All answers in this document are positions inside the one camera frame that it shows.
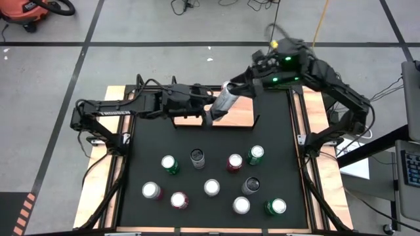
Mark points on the black stand beam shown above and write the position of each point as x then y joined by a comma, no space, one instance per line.
377,145

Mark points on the yellow tag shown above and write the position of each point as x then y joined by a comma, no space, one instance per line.
274,43

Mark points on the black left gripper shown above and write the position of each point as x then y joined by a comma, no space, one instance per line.
180,98

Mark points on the tall silver Celsius can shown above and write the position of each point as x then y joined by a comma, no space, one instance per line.
223,103
197,157
252,184

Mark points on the black mat with orange stripes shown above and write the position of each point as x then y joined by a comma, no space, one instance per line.
10,213

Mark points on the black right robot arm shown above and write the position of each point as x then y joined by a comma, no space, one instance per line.
334,85

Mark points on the black caster wheel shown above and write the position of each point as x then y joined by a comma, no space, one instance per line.
388,228

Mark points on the orange shop vacuum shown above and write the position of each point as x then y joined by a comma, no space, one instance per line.
23,10

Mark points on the flat computer monitor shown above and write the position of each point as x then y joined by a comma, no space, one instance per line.
411,98

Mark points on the green Sprite can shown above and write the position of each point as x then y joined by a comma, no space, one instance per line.
278,206
256,153
169,162

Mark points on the white paper sheet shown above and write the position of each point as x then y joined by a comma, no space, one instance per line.
356,167

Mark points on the pink and silver Spindrift can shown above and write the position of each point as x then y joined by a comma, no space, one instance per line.
212,187
151,190
241,205

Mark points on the grey keyboard console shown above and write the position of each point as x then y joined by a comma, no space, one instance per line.
411,168

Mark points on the dark red soda can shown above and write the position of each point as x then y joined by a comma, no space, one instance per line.
235,161

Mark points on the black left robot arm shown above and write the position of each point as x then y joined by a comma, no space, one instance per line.
115,109

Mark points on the wooden tray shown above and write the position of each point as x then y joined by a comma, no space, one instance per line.
239,114

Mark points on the red Coca-Cola can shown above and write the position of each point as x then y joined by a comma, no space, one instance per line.
179,200

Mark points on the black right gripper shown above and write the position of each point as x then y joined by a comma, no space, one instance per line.
265,70

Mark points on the black table mat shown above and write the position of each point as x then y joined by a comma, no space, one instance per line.
210,141

